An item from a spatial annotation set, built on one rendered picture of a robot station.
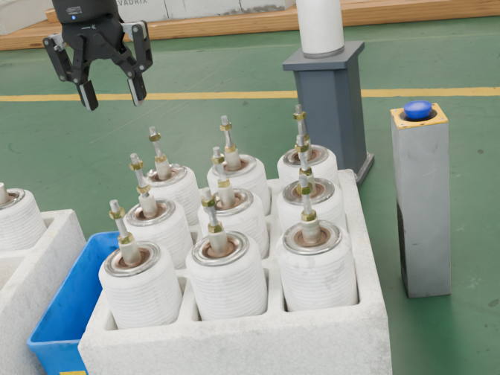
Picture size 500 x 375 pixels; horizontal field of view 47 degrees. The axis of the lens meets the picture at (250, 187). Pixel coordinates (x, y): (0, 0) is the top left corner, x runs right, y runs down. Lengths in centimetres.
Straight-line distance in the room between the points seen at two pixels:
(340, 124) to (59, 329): 71
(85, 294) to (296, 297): 48
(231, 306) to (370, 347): 18
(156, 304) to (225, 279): 10
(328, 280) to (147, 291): 23
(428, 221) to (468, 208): 32
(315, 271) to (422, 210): 27
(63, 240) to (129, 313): 35
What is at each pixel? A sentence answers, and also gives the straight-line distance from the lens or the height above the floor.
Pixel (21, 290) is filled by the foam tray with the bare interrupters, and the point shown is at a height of 17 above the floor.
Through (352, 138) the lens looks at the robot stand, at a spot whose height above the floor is 11.
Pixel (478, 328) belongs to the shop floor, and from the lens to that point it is 96.
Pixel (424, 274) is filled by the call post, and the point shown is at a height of 5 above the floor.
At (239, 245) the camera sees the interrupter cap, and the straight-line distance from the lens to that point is 73.
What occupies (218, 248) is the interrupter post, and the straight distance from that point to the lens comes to 72.
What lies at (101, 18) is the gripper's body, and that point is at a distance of 75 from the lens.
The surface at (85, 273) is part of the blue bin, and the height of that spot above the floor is 9.
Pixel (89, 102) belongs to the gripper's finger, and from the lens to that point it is 80.
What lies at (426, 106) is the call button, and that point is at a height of 33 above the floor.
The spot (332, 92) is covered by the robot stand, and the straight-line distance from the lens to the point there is 125.
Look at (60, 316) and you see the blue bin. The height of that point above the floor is 9.
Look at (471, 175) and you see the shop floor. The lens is 136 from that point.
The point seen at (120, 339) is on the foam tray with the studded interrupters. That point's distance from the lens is 76.
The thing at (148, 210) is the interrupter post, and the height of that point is 26.
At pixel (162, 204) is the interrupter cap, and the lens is 87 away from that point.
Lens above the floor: 65
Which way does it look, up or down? 28 degrees down
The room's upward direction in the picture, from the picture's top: 12 degrees counter-clockwise
